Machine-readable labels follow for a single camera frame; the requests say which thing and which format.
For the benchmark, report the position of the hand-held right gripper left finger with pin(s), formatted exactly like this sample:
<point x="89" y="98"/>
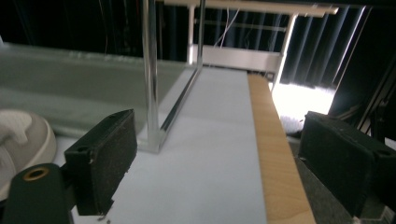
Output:
<point x="102" y="161"/>

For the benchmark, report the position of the white metal rack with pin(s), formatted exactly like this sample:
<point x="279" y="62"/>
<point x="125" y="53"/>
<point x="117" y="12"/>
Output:
<point x="243" y="46"/>

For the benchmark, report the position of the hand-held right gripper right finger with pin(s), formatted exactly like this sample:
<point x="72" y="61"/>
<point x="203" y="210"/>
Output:
<point x="342" y="161"/>

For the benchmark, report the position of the white round object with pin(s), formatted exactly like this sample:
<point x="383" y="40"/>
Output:
<point x="21" y="143"/>

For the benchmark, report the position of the dark curtain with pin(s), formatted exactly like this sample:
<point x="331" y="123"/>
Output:
<point x="311" y="46"/>

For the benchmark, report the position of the clear acrylic box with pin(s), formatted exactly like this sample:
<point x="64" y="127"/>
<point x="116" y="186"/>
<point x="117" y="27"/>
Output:
<point x="93" y="81"/>

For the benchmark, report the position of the black metal stand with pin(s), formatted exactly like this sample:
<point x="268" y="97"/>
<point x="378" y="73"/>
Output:
<point x="370" y="102"/>

